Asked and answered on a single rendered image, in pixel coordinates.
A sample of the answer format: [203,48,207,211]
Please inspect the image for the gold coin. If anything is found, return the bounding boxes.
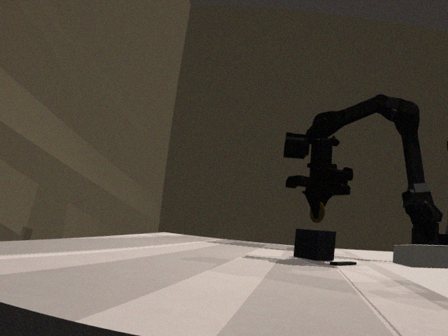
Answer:
[310,202,325,223]

